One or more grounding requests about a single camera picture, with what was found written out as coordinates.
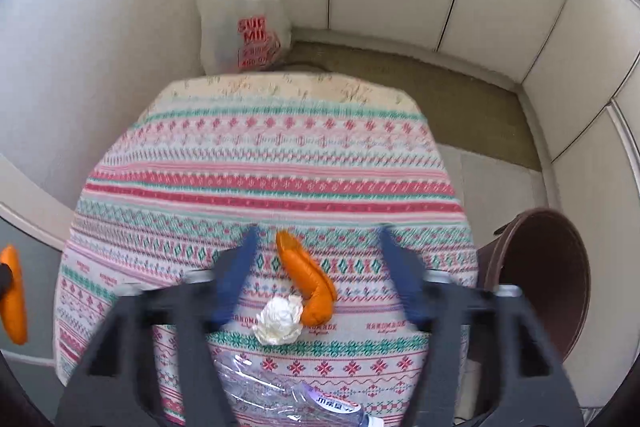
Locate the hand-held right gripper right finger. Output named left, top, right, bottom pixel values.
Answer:
left=377, top=223, right=586, bottom=427

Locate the white tissue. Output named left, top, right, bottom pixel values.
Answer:
left=252, top=296, right=305, bottom=347

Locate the patterned striped tablecloth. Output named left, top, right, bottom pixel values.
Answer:
left=52, top=71, right=479, bottom=427

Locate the white cabinet with drawers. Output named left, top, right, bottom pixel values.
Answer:
left=520, top=0, right=640, bottom=408

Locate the olive woven floor mat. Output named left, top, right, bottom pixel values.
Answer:
left=286, top=41, right=416, bottom=108
left=400, top=57, right=544, bottom=172

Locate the orange plastic item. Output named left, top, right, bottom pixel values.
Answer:
left=0, top=245, right=29, bottom=346

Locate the brown round trash bin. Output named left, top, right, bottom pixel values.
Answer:
left=482, top=208, right=592, bottom=363

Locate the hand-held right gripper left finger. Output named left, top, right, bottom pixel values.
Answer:
left=55, top=224, right=262, bottom=427

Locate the white plastic shopping bag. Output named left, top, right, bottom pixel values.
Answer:
left=192, top=0, right=293, bottom=75

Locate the clear plastic bottle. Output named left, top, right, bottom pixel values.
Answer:
left=212, top=351, right=387, bottom=427

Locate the orange wrapper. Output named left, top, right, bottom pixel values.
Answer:
left=275, top=230, right=337, bottom=327

